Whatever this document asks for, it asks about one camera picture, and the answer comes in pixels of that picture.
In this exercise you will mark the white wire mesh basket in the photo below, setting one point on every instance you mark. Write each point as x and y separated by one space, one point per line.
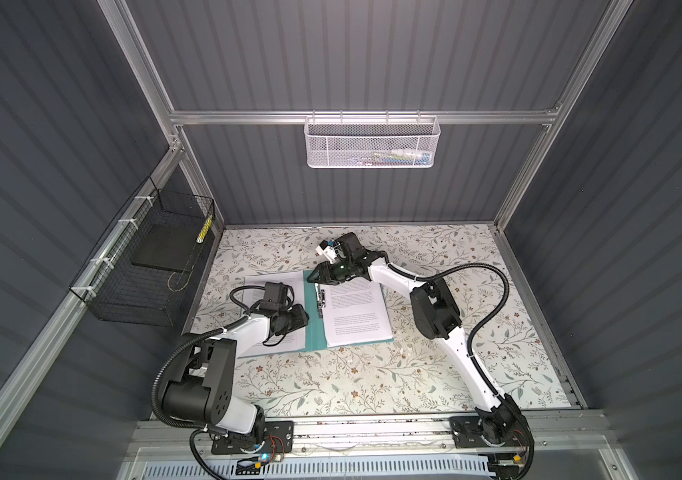
331 141

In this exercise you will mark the yellow marker pen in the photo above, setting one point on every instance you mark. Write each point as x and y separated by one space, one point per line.
204 230

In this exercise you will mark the teal paper folder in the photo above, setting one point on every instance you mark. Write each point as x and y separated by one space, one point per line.
316 340

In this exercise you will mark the floral table mat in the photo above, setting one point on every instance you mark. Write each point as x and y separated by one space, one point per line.
408 374

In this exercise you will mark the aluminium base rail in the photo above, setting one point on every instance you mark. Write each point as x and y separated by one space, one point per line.
396 433

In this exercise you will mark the white perforated cable tray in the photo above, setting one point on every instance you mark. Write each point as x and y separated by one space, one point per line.
361 467

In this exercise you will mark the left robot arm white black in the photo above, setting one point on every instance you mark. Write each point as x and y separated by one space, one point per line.
194 387

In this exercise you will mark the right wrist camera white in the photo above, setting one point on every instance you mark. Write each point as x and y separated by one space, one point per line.
327 249

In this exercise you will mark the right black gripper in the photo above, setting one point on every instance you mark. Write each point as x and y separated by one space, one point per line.
325 279

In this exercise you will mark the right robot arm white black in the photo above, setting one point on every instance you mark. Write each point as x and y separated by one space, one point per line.
437 317

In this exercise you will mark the metal folder clip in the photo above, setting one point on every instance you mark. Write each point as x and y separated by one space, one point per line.
320 300

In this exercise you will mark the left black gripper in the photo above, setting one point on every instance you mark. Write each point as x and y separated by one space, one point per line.
299 318

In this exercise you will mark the pens in white basket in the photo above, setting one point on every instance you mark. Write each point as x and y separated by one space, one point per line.
395 158

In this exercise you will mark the black flat pad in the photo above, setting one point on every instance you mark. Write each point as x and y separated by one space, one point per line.
167 248

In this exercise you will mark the printed paper sheet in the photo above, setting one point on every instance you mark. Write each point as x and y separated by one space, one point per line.
355 313
256 339

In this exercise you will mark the black wire mesh basket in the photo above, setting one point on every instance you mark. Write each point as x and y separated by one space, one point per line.
114 290

